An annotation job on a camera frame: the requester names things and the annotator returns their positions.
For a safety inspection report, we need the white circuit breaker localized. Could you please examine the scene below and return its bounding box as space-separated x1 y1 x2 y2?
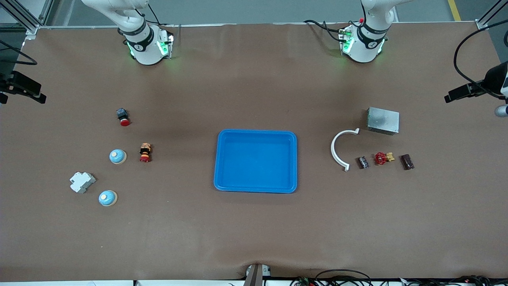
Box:
70 172 96 194

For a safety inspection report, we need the black looped cable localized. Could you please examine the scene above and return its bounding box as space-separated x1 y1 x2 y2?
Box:
316 269 373 286

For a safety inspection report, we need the blue plastic tray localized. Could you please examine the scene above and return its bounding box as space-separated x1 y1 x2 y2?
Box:
214 129 298 194

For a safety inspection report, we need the black cable bundle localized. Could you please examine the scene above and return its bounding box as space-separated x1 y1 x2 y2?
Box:
405 275 508 286

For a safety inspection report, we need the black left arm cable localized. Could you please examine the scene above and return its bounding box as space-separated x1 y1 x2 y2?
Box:
453 19 508 100

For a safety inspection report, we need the red handle brass valve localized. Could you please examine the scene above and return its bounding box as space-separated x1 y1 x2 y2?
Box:
375 151 395 166

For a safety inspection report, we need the brown table cover sheet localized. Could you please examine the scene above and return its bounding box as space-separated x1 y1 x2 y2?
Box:
0 22 508 282

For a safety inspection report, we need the white curved plastic arc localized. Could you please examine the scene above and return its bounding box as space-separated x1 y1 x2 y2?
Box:
331 127 360 172

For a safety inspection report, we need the aluminium frame profile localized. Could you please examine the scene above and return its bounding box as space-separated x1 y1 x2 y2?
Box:
0 0 54 40
475 0 508 30

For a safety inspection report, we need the metal clamp bracket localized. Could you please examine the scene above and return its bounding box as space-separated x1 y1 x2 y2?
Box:
244 264 272 286

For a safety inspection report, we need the grey metal power supply box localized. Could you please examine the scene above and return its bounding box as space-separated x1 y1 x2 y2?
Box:
366 107 400 136

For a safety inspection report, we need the black base cable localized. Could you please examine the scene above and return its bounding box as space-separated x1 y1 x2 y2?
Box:
304 19 343 42

